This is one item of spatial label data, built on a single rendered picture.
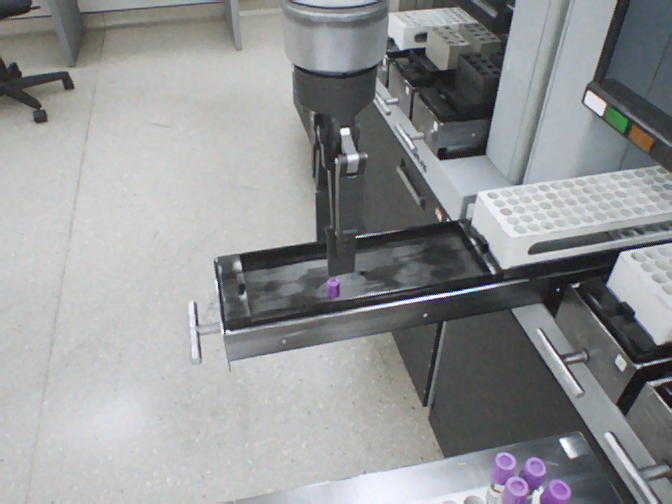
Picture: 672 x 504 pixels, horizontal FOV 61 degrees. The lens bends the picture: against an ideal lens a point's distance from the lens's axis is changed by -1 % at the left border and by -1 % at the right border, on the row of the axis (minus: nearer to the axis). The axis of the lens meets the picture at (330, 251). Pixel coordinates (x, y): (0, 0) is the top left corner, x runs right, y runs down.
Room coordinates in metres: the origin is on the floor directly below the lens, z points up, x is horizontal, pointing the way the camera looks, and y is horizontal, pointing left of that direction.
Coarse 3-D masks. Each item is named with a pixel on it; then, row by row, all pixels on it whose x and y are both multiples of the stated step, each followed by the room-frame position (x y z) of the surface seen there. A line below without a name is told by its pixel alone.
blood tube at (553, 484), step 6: (552, 480) 0.19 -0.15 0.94; (558, 480) 0.19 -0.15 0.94; (546, 486) 0.18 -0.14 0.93; (552, 486) 0.18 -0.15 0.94; (558, 486) 0.18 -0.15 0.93; (564, 486) 0.18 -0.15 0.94; (546, 492) 0.18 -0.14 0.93; (552, 492) 0.18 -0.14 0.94; (558, 492) 0.18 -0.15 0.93; (564, 492) 0.18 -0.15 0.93; (570, 492) 0.18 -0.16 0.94; (540, 498) 0.18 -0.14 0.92; (546, 498) 0.18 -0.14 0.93; (552, 498) 0.17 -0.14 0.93; (558, 498) 0.17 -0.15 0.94; (564, 498) 0.17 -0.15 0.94
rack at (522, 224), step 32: (480, 192) 0.62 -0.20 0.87; (512, 192) 0.62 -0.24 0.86; (544, 192) 0.62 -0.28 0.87; (576, 192) 0.63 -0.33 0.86; (608, 192) 0.62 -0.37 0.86; (640, 192) 0.62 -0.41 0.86; (480, 224) 0.59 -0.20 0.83; (512, 224) 0.57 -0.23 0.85; (544, 224) 0.56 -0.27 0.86; (576, 224) 0.56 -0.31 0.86; (608, 224) 0.56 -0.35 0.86; (640, 224) 0.57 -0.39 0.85; (512, 256) 0.53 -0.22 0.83; (544, 256) 0.54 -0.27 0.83; (576, 256) 0.55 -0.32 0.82
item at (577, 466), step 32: (512, 448) 0.28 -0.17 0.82; (544, 448) 0.28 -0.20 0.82; (576, 448) 0.28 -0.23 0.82; (352, 480) 0.25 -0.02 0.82; (384, 480) 0.25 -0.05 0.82; (416, 480) 0.25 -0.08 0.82; (448, 480) 0.25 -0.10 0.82; (480, 480) 0.25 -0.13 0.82; (544, 480) 0.25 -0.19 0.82; (576, 480) 0.25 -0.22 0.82; (608, 480) 0.25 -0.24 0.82
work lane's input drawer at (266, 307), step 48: (384, 240) 0.59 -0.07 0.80; (432, 240) 0.60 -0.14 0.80; (480, 240) 0.57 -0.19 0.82; (240, 288) 0.49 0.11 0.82; (288, 288) 0.50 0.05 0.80; (384, 288) 0.50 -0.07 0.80; (432, 288) 0.50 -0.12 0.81; (480, 288) 0.50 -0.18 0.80; (528, 288) 0.52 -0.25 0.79; (192, 336) 0.47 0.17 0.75; (240, 336) 0.43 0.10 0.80; (288, 336) 0.44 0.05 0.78; (336, 336) 0.46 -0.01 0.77
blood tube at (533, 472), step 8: (528, 464) 0.20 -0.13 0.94; (536, 464) 0.20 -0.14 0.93; (544, 464) 0.20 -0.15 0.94; (520, 472) 0.20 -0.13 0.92; (528, 472) 0.19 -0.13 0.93; (536, 472) 0.19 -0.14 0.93; (544, 472) 0.19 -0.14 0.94; (528, 480) 0.19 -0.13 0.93; (536, 480) 0.19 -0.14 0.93; (536, 488) 0.19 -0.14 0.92; (528, 496) 0.19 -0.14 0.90
